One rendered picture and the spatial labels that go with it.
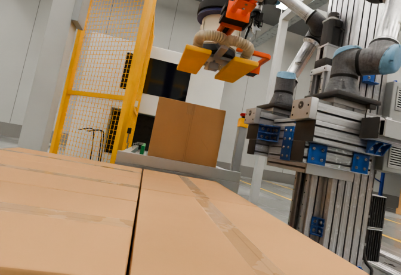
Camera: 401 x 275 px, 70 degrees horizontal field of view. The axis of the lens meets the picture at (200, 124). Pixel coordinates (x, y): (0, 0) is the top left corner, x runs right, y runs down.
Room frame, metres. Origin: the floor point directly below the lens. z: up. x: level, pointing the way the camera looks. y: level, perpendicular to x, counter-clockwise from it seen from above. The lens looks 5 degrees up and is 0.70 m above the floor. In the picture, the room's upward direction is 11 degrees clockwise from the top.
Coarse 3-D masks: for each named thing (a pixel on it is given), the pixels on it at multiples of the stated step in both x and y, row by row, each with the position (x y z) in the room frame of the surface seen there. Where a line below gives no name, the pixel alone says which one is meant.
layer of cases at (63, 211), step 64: (0, 192) 0.57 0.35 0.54; (64, 192) 0.67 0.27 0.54; (128, 192) 0.81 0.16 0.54; (192, 192) 1.02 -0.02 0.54; (0, 256) 0.32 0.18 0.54; (64, 256) 0.35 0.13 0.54; (128, 256) 0.39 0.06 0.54; (192, 256) 0.43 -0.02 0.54; (256, 256) 0.48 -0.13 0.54; (320, 256) 0.55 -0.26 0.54
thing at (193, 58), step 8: (184, 48) 1.07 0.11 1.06; (192, 48) 1.04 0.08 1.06; (200, 48) 1.04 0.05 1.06; (184, 56) 1.13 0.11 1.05; (192, 56) 1.11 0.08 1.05; (200, 56) 1.09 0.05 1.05; (208, 56) 1.07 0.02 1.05; (184, 64) 1.25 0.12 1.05; (192, 64) 1.23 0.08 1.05; (200, 64) 1.20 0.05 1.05; (192, 72) 1.36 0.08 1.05
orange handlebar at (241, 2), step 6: (240, 0) 0.84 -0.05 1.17; (246, 0) 0.88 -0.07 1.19; (252, 0) 0.84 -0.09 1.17; (234, 6) 0.88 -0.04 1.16; (240, 6) 0.88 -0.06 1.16; (246, 6) 0.87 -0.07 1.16; (252, 6) 0.86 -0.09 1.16; (234, 12) 0.93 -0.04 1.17; (246, 12) 0.91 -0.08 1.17; (222, 30) 1.10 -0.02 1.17; (228, 30) 1.10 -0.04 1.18; (234, 30) 1.09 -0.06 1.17; (252, 54) 1.29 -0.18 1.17; (258, 54) 1.29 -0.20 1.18; (264, 54) 1.30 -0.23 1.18; (264, 60) 1.34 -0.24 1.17; (258, 66) 1.45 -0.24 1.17
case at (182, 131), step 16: (160, 112) 1.63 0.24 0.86; (176, 112) 1.64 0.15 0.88; (192, 112) 1.65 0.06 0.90; (208, 112) 1.67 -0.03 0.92; (224, 112) 1.68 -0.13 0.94; (160, 128) 1.63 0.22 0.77; (176, 128) 1.64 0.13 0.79; (192, 128) 1.66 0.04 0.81; (208, 128) 1.67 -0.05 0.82; (160, 144) 1.63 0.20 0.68; (176, 144) 1.65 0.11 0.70; (192, 144) 1.66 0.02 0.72; (208, 144) 1.67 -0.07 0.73; (192, 160) 1.66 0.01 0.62; (208, 160) 1.68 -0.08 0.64
